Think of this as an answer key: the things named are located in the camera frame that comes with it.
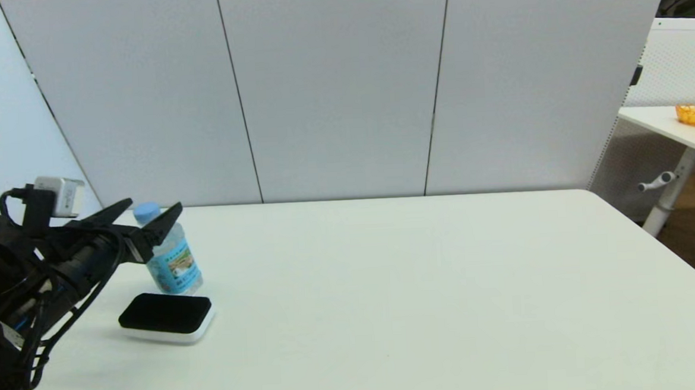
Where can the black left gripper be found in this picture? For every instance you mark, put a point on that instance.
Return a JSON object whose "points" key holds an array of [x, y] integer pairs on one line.
{"points": [[86, 253]]}

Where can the clear bottle with blue label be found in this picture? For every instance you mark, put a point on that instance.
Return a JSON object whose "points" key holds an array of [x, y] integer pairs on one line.
{"points": [[173, 266]]}

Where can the black eraser with white base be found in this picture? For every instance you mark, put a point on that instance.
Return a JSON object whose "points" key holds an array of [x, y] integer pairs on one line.
{"points": [[164, 314]]}

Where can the black partition clip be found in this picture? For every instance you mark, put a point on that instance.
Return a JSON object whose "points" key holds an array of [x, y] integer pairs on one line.
{"points": [[636, 76]]}

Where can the white side table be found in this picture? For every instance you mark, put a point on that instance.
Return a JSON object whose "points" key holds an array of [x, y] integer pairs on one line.
{"points": [[662, 122]]}

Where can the white side table leg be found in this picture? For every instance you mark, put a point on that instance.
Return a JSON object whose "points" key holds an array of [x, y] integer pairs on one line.
{"points": [[677, 183]]}

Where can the white pegboard panel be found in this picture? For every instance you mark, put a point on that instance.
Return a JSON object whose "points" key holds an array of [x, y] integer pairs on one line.
{"points": [[677, 65]]}

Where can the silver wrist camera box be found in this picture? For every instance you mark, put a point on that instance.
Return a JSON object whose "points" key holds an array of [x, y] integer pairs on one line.
{"points": [[61, 196]]}

